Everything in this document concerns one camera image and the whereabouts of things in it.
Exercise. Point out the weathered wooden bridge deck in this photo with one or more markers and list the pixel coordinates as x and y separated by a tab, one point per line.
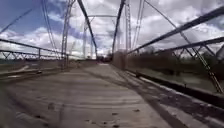
100	96

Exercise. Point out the row of trees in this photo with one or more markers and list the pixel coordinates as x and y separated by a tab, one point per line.
160	61

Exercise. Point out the dark metal bridge railing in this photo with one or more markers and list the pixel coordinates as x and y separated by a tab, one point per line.
173	32
23	44

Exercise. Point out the river water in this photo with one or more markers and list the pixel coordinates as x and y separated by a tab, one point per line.
186	80

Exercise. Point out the steel truss bridge frame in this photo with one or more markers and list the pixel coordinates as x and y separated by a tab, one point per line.
87	20

